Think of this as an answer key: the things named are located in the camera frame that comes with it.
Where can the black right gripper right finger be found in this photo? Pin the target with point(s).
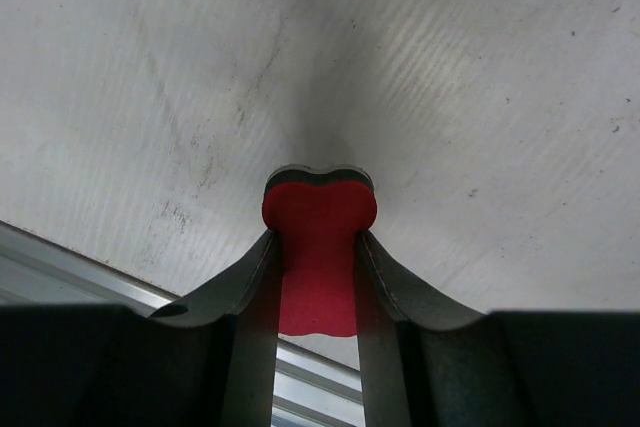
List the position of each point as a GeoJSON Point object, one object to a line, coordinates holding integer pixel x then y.
{"type": "Point", "coordinates": [428, 360]}

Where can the red bone-shaped eraser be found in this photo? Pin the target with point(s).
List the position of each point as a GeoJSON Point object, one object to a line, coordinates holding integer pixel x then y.
{"type": "Point", "coordinates": [318, 214]}

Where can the aluminium mounting rail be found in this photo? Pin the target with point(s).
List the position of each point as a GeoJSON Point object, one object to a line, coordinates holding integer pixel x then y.
{"type": "Point", "coordinates": [309, 389]}

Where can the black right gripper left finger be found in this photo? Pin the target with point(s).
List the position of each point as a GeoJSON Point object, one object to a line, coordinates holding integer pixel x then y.
{"type": "Point", "coordinates": [206, 359]}

